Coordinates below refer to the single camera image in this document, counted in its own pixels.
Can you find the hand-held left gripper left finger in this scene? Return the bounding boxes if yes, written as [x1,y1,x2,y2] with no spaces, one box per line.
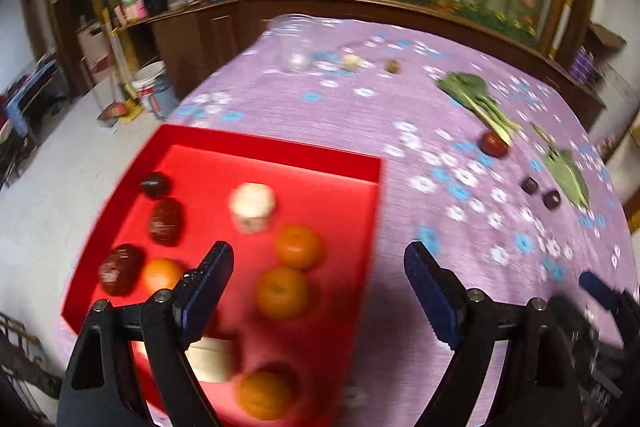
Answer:
[56,241,235,427]

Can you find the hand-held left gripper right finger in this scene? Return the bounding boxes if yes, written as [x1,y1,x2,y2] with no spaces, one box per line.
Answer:
[404,241,583,427]

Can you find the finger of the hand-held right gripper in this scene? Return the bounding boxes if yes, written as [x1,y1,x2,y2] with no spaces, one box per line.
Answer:
[579,271,640,323]

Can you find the orange tangerine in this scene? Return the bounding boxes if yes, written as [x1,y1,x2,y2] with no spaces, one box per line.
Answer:
[256,266,311,320]
[236,369,296,422]
[141,258,186,295]
[275,225,323,271]

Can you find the beige sugarcane chunk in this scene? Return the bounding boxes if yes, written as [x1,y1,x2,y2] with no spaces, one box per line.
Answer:
[186,337,236,384]

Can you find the red date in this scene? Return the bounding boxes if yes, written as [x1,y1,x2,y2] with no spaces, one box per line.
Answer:
[480,132,511,156]
[149,198,185,247]
[98,243,146,297]

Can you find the white mushroom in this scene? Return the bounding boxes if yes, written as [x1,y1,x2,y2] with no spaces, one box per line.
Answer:
[229,182,277,235]

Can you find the small dark plum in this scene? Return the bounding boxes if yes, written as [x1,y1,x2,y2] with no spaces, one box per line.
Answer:
[140,172,170,200]

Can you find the red tray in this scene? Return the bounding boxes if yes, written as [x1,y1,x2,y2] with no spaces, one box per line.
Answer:
[61,123,383,423]

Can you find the green cabbage leaf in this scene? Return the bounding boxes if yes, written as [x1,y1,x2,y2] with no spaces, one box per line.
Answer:
[531,123,592,210]

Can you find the grey plastic bucket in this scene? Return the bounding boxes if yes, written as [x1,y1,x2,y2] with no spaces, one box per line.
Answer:
[150,79,180,118]

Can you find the green bok choy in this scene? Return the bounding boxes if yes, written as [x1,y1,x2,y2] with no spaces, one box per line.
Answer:
[436,72,523,142]

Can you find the purple bottles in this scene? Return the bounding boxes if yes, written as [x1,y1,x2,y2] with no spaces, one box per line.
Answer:
[570,47,598,85]

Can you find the white plastic bucket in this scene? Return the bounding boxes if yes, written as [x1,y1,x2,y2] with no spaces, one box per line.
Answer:
[131,61,168,114]

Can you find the clear plastic cup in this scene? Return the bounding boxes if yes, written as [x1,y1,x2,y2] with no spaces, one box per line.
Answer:
[272,14,321,75]

